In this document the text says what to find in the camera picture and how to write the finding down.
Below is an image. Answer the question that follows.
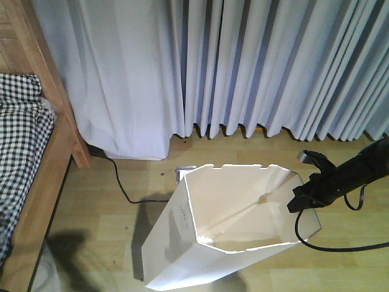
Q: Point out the checkered folded duvet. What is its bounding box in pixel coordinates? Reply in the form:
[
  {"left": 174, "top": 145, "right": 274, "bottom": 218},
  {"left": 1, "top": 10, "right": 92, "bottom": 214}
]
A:
[{"left": 0, "top": 103, "right": 56, "bottom": 268}]

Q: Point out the white plastic trash bin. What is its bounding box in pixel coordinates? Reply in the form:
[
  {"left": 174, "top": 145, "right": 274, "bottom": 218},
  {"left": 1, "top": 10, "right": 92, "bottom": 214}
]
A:
[{"left": 142, "top": 164, "right": 321, "bottom": 291}]

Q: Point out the black power cord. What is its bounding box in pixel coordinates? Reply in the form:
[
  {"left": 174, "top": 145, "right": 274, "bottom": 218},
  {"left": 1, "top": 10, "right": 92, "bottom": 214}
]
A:
[{"left": 91, "top": 150, "right": 170, "bottom": 204}]

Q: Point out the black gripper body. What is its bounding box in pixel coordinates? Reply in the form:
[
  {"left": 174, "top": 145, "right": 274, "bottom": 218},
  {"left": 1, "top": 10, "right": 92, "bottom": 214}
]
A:
[{"left": 303, "top": 150, "right": 353, "bottom": 209}]

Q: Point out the wooden bed frame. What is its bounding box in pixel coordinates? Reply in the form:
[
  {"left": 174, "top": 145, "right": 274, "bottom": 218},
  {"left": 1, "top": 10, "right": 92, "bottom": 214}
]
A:
[{"left": 1, "top": 1, "right": 91, "bottom": 291}]

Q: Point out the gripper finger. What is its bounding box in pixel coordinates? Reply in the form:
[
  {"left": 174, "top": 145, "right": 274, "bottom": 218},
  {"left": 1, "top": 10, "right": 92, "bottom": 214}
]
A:
[
  {"left": 287, "top": 197, "right": 316, "bottom": 213},
  {"left": 293, "top": 181, "right": 313, "bottom": 198}
]

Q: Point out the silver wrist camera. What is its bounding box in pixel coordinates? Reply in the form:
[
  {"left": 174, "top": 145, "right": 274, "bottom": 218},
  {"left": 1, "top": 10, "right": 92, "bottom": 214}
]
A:
[{"left": 297, "top": 150, "right": 310, "bottom": 164}]

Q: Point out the checkered pillow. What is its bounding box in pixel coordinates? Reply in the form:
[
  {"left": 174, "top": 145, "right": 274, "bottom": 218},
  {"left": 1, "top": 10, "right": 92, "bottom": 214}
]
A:
[{"left": 1, "top": 73, "right": 42, "bottom": 105}]

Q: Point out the black floor cable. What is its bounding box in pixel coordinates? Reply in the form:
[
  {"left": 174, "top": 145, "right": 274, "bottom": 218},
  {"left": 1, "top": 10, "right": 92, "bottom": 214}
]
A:
[{"left": 294, "top": 209, "right": 389, "bottom": 252}]

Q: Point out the white floor power socket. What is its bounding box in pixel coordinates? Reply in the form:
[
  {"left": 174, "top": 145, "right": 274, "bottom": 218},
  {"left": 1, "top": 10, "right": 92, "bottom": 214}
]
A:
[{"left": 175, "top": 165, "right": 197, "bottom": 184}]

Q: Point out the grey curtain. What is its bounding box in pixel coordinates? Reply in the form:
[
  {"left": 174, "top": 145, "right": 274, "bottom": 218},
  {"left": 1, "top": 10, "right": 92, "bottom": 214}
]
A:
[{"left": 33, "top": 1, "right": 388, "bottom": 160}]

